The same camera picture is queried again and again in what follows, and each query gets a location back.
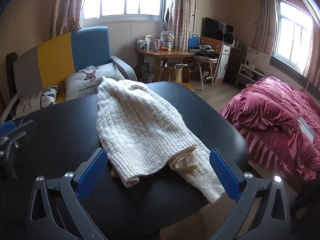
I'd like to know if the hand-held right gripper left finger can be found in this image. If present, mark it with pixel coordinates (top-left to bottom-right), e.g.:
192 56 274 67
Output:
26 148 108 240

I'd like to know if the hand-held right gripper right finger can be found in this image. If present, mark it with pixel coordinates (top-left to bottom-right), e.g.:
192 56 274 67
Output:
209 149 292 240

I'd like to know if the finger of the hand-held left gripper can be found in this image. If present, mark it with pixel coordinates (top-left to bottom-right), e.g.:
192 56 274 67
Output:
5 119 38 153
0 120 16 137

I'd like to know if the white knitted sweater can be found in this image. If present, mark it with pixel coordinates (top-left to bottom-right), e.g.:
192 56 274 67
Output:
96 76 227 204

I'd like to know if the triangle pattern cushion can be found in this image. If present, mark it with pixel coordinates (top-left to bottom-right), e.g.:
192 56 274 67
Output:
15 85 60 119

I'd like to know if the grey deer print cushion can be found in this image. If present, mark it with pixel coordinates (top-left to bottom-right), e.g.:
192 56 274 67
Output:
64 64 119 102

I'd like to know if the pink quilt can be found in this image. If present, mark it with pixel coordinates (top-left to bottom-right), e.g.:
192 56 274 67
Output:
219 76 320 183

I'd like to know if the white label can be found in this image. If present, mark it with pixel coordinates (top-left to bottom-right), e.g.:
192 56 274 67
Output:
298 116 315 142

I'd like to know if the grey yellow blue sofa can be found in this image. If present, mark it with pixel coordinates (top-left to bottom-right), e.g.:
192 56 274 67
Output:
12 26 137 105

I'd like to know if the white low shelf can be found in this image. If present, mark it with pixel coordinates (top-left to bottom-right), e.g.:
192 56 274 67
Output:
236 46 265 84

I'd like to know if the brown paper bag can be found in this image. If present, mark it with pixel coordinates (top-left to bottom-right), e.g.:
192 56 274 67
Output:
161 64 188 83

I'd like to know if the white folding stool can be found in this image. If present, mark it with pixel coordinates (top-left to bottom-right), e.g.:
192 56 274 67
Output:
191 52 220 90

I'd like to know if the white cabinet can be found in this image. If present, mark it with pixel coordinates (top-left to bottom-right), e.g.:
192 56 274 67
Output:
220 44 243 83

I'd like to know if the wooden chair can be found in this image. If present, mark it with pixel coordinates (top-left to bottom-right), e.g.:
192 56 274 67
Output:
200 36 224 55

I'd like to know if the small white fan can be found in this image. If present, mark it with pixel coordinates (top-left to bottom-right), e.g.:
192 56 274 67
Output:
224 32 235 47

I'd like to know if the wooden side table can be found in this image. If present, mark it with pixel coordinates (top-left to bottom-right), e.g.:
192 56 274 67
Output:
135 47 200 83

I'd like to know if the blue chair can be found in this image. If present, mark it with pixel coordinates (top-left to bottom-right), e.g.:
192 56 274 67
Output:
188 33 200 48

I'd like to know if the black television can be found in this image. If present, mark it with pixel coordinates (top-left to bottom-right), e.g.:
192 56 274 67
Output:
202 17 234 40

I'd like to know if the metal floor stand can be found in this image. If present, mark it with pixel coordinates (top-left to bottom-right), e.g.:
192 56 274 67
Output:
194 0 208 34

